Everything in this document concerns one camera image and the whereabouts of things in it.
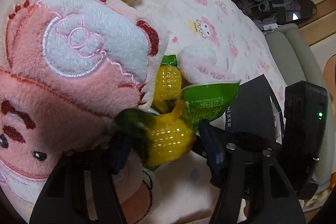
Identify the black storage box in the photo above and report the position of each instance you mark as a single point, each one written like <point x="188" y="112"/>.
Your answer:
<point x="255" y="110"/>

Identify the grey green sofa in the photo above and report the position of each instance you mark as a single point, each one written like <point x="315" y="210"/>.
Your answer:
<point x="296" y="63"/>

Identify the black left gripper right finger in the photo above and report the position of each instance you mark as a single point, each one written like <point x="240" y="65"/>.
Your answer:
<point x="244" y="167"/>

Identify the pink plush pig toy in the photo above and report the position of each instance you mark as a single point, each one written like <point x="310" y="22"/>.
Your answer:
<point x="68" y="67"/>

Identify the small pink white plush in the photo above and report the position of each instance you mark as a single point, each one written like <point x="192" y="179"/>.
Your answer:
<point x="198" y="65"/>

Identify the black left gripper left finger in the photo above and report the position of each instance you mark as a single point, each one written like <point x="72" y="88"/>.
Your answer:
<point x="100" y="185"/>

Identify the green corn snack bag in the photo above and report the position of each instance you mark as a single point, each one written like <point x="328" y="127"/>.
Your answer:
<point x="158" y="139"/>

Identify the pink cartoon print blanket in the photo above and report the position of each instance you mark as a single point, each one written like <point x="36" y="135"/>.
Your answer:
<point x="217" y="24"/>

